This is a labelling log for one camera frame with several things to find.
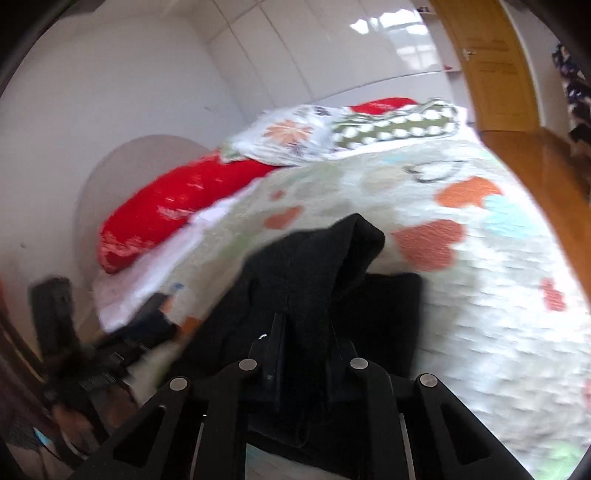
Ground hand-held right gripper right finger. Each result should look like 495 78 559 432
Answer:
330 323 536 480

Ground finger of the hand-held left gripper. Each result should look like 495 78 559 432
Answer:
95 318 183 370

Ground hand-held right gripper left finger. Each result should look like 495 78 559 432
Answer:
76 312 289 480

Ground black pants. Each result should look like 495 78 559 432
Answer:
193 213 424 477

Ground white blanket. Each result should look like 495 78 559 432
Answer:
93 184 265 334

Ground long red pillow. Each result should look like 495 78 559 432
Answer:
98 97 420 276

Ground quilted patchwork bedspread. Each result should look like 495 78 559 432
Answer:
173 137 591 480

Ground white floral pillow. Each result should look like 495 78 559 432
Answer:
221 104 357 168

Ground green white-patterned pillow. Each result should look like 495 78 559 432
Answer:
329 99 463 154

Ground white glossy wardrobe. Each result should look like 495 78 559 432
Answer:
185 0 468 112

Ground wooden door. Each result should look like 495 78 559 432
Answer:
428 0 542 134

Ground dark hanging clothes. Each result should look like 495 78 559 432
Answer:
551 43 591 145

